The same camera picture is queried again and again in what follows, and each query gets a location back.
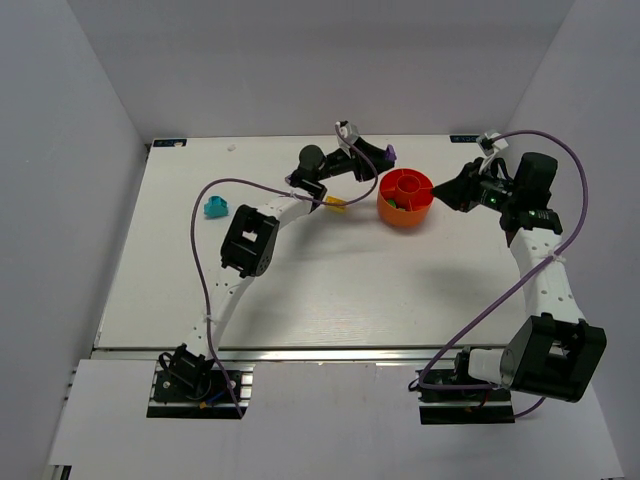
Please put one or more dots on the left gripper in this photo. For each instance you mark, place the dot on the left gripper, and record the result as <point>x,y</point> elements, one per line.
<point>365,163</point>

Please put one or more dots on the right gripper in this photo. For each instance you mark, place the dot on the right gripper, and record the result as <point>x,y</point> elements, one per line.
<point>470,185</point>

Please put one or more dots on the purple lego brick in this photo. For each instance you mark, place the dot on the purple lego brick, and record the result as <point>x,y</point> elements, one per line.
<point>390,154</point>

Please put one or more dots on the large yellow lego brick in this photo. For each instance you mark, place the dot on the large yellow lego brick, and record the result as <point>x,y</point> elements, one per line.
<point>335,204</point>

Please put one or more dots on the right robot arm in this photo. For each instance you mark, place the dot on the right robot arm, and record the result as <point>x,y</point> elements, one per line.
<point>555,352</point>

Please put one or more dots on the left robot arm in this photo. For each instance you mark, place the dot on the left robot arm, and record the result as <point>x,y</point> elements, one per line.
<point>248,246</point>

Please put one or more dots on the right corner label sticker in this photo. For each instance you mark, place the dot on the right corner label sticker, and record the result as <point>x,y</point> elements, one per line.
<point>460,138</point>

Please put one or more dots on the corner label sticker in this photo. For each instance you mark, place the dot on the corner label sticker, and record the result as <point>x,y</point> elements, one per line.
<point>169,143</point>
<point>460,138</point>

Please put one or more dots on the orange round divided container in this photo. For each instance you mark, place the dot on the orange round divided container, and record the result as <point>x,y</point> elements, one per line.
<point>411,190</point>

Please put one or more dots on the teal lego piece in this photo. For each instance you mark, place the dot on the teal lego piece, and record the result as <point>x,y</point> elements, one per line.
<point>216,207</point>

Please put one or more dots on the left corner label sticker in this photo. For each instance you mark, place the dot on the left corner label sticker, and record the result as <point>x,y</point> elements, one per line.
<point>169,143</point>

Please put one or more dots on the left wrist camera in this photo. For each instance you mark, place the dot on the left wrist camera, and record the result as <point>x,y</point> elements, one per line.
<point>347,135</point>

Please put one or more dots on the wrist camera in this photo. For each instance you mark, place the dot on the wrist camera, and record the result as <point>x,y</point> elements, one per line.
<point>492,145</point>
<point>347,135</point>

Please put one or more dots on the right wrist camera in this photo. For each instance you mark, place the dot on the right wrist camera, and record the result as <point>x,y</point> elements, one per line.
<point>492,145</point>

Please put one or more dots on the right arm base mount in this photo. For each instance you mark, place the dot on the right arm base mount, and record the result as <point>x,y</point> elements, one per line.
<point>463,407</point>

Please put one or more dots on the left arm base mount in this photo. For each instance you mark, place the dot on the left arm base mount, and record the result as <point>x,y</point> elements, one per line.
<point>190,387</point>

